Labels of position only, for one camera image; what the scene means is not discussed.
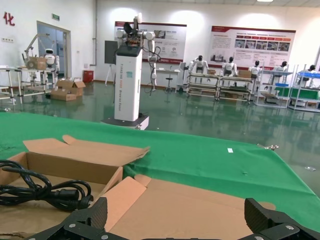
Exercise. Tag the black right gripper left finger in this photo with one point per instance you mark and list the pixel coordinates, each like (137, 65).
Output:
(82, 222)

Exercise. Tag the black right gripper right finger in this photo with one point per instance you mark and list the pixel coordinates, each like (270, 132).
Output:
(270, 222)

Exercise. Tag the cardboard box with oval hole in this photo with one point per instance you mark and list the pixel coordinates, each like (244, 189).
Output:
(75, 162)

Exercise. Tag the cardboard box with round hole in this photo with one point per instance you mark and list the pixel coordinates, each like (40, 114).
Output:
(180, 207)

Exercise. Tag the closed cardboard floor box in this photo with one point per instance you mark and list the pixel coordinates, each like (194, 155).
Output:
(63, 95)

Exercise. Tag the open cardboard floor box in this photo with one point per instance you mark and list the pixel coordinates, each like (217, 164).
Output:
(72, 86)

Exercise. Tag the cardboard box on bench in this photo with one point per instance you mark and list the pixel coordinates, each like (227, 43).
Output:
(37, 63)

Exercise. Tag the small plastic floor scrap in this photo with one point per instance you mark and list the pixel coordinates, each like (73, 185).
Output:
(310, 168)

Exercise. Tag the metal cloth clip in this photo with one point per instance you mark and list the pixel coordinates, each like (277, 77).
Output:
(271, 147)

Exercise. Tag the white tape strip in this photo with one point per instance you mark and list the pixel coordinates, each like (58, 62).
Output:
(230, 150)

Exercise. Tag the green tablecloth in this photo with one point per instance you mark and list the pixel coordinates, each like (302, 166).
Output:
(190, 155)

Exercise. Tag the blue-topped green workbench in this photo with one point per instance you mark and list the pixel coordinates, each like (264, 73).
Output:
(305, 93)

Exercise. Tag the long roller rack workbench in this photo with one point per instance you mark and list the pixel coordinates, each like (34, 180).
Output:
(220, 86)

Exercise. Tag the red bin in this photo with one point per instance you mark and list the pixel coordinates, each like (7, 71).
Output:
(88, 76)

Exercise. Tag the white easel stand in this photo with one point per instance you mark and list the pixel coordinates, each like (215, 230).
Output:
(109, 73)

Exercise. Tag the white humanoid robot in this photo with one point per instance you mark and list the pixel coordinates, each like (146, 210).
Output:
(229, 67)
(51, 60)
(281, 67)
(255, 68)
(312, 68)
(199, 65)

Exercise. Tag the black stool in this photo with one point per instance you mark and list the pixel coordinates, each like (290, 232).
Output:
(169, 83)

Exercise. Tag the white side table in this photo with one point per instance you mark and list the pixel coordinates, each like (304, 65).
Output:
(167, 75)

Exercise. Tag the grey glass door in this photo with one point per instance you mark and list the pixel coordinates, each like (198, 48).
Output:
(53, 52)

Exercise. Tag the green exit sign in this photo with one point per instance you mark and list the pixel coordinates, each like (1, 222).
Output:
(56, 17)

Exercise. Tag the white tube frame workbench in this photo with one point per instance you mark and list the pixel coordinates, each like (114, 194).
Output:
(30, 80)

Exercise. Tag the wide red-framed wall poster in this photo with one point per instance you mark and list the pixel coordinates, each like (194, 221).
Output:
(252, 45)

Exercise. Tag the white crane frame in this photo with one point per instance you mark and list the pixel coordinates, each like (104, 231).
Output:
(37, 42)

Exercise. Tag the grey wall pipe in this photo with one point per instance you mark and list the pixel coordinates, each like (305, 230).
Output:
(96, 32)

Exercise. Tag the white wall switch panel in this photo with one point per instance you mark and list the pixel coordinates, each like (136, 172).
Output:
(7, 39)

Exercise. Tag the red wall character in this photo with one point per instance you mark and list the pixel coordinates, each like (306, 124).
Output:
(9, 18)

